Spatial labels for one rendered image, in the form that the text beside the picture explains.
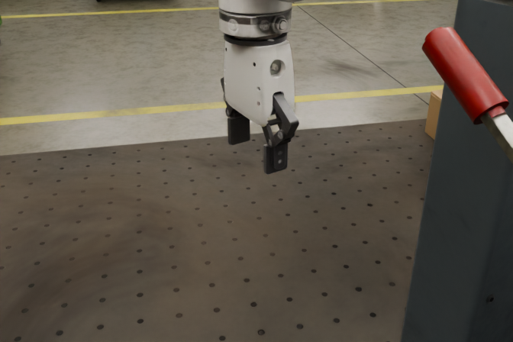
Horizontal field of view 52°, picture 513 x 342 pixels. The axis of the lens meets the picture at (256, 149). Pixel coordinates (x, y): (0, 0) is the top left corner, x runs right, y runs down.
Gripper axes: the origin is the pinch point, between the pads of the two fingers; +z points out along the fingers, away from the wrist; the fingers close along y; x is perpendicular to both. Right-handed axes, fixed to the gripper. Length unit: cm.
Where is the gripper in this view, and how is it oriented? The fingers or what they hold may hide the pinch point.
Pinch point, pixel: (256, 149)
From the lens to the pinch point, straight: 69.0
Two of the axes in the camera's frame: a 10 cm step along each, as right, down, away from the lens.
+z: 0.1, 8.9, 4.6
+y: -5.1, -4.0, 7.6
